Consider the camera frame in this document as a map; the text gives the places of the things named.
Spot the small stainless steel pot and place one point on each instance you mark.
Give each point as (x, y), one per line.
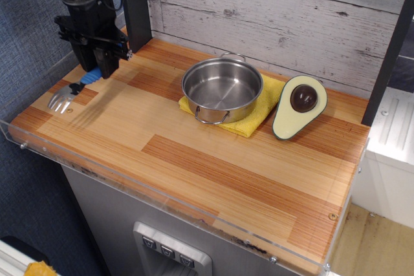
(228, 64)

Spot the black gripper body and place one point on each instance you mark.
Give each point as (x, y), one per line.
(92, 23)

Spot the yellow folded cloth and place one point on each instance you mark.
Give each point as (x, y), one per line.
(255, 116)

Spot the blue handled metal fork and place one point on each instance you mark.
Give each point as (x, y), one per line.
(62, 98)

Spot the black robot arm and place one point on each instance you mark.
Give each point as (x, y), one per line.
(91, 30)

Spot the grey toy fridge cabinet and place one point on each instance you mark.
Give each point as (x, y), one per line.
(111, 214)

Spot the silver dispenser button panel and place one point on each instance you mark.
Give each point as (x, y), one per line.
(162, 254)

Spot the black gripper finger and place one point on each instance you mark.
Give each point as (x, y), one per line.
(107, 62)
(85, 56)

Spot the white side counter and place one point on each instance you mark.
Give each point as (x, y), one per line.
(384, 181)

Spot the black right vertical post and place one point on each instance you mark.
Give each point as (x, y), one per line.
(384, 75)

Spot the toy avocado half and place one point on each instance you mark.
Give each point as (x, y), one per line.
(302, 100)

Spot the clear acrylic table guard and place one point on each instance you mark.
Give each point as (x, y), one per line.
(277, 198)

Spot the yellow object at corner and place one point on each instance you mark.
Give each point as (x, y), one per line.
(40, 269)

